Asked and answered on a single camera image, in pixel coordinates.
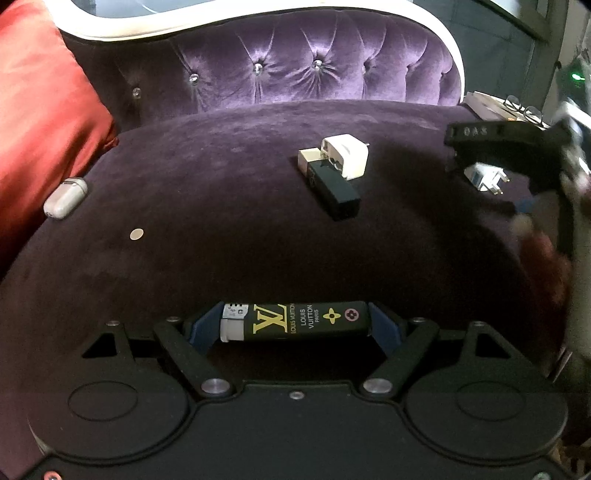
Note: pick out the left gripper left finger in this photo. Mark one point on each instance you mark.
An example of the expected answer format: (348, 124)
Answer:
(185, 344)

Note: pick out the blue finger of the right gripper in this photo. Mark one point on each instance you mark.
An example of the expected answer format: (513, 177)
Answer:
(506, 138)

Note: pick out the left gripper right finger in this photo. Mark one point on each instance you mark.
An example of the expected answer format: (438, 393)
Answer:
(404, 351)

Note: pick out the white UK plug adapter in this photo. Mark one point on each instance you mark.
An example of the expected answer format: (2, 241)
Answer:
(487, 178)

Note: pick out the black LV lighter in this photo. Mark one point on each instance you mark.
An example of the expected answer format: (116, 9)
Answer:
(241, 322)

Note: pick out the white three-pin adapter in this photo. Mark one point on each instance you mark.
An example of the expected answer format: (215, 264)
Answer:
(348, 153)

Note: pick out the black gold lipstick tube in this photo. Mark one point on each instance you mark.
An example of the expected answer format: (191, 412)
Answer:
(333, 192)

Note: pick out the red gloved right hand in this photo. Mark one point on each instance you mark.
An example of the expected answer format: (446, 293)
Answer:
(554, 238)

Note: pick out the black eyeglasses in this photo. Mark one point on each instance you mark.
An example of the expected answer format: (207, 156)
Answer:
(528, 113)

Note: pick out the small round coin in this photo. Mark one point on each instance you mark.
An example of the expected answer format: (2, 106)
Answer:
(136, 234)

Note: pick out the white earbuds case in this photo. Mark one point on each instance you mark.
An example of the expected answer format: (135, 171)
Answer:
(65, 198)

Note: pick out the purple tufted velvet sofa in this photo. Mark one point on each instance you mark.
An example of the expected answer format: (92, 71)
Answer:
(212, 118)

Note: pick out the red satin cushion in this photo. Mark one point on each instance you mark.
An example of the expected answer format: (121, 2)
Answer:
(53, 124)

